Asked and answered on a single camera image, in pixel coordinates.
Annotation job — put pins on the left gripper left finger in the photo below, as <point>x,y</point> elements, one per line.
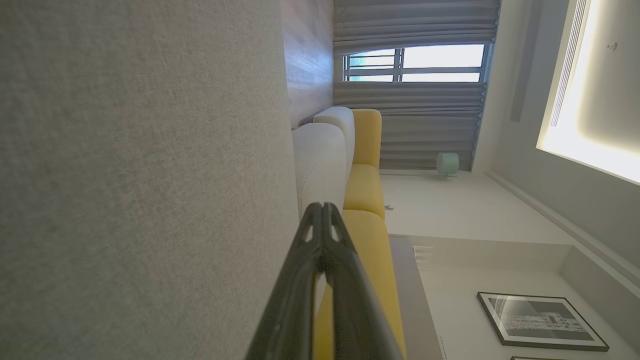
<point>290,310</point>

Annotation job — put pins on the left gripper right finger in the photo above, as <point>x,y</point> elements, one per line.
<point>355,310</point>

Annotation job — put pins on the yellow sofa back cushion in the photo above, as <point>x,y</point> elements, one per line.
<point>367,135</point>
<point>365,190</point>
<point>375,260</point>

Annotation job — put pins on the grey-brown sofa backrest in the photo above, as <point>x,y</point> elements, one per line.
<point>412,310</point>

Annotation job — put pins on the grey fabric sofa cushion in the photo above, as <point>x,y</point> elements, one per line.
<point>125,175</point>
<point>317,165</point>
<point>340,125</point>

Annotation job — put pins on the pale green round lamp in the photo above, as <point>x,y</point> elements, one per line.
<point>447,164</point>

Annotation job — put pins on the grey pleated curtain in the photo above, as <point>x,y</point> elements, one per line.
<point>425,125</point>
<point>415,25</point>

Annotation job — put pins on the bright window with bars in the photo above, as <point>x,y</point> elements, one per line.
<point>440,56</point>

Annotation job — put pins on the white linear ceiling vent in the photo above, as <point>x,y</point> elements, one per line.
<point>567,60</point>

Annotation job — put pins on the black framed wall picture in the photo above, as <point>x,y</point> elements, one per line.
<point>540,320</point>

